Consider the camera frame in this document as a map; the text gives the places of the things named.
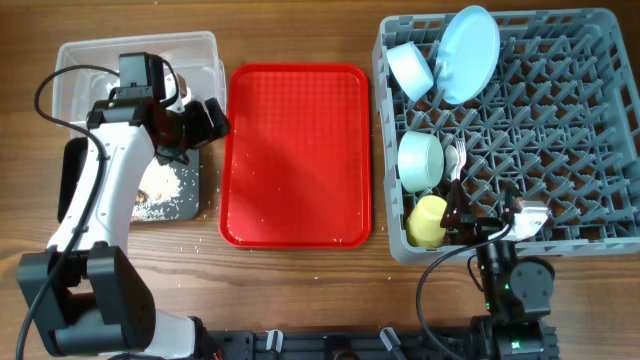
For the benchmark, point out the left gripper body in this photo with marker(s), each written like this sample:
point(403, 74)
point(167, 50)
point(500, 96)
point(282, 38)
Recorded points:
point(189, 128)

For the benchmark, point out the red serving tray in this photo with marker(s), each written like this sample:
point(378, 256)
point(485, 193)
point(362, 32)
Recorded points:
point(297, 163)

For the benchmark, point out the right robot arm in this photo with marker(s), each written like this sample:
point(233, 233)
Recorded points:
point(517, 290)

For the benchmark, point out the clear plastic bin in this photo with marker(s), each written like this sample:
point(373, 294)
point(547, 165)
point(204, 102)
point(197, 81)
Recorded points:
point(193, 56)

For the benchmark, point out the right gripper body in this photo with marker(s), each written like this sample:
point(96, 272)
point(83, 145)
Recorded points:
point(480, 227)

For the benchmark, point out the yellow cup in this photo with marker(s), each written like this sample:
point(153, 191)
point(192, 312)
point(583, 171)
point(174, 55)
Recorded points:
point(423, 224)

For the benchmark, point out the light blue small bowl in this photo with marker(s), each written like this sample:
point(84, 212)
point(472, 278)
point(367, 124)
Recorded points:
point(410, 70)

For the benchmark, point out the white plastic fork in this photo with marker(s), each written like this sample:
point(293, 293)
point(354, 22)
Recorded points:
point(460, 148)

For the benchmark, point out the light blue plate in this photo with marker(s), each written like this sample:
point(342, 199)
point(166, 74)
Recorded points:
point(467, 55)

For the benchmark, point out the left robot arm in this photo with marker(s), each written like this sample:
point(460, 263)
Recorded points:
point(84, 296)

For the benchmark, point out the black rectangular tray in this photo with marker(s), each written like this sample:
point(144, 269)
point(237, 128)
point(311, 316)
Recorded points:
point(186, 206)

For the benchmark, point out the mint green bowl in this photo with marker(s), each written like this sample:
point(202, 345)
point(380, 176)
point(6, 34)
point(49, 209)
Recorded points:
point(420, 161)

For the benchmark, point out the rice and nut leftovers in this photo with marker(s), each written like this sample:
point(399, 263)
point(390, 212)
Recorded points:
point(158, 190)

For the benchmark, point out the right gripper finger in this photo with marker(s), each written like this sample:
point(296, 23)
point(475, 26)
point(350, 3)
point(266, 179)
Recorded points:
point(458, 214)
point(510, 204)

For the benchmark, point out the grey dishwasher rack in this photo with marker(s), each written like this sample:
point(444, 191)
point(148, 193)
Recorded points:
point(559, 119)

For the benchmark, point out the white plastic spoon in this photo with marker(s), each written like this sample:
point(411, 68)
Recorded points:
point(451, 161)

